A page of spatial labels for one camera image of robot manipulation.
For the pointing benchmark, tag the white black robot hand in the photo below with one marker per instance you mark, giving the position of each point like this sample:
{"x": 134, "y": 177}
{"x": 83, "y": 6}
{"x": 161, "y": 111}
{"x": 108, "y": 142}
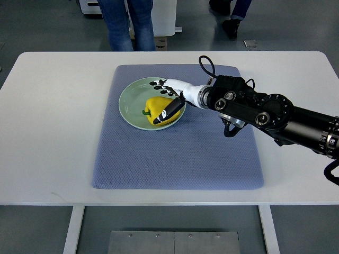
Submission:
{"x": 184, "y": 92}

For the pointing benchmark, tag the yellow bell pepper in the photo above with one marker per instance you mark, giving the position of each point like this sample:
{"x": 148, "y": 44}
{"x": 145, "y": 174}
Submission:
{"x": 155, "y": 106}

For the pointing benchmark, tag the light green plate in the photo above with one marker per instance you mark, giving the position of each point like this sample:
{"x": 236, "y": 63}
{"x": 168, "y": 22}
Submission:
{"x": 133, "y": 100}

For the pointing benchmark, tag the grey floor plate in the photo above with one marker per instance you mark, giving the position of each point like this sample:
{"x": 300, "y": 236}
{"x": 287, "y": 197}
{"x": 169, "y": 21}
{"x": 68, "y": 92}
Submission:
{"x": 250, "y": 44}

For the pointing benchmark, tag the blue grey quilted mat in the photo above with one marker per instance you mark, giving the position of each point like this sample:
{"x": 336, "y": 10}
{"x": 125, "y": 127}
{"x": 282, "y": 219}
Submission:
{"x": 191, "y": 154}

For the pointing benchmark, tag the cardboard box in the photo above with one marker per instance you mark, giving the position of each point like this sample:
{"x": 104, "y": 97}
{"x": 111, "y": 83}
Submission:
{"x": 160, "y": 42}

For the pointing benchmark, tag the white cabinet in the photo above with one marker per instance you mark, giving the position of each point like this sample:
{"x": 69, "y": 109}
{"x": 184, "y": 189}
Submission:
{"x": 163, "y": 17}

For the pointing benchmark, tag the person in dark jeans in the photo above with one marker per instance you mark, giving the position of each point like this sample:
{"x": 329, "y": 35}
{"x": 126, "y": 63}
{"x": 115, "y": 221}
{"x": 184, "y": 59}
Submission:
{"x": 238, "y": 14}

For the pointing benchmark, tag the person in blue jeans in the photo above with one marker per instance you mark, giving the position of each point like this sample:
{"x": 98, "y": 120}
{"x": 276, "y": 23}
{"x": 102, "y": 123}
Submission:
{"x": 129, "y": 24}

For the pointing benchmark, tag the white machine on floor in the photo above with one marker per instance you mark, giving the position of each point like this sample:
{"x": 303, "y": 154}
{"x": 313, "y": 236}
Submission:
{"x": 89, "y": 7}

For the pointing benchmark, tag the white right table leg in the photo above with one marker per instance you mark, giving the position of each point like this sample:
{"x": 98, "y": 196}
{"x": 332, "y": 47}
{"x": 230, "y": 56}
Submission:
{"x": 269, "y": 233}

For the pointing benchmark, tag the white table leg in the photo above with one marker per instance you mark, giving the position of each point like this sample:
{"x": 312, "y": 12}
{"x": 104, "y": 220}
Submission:
{"x": 269, "y": 233}
{"x": 74, "y": 229}

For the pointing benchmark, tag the white left table leg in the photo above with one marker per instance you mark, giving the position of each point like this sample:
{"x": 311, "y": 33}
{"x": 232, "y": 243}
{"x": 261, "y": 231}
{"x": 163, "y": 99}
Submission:
{"x": 74, "y": 229}

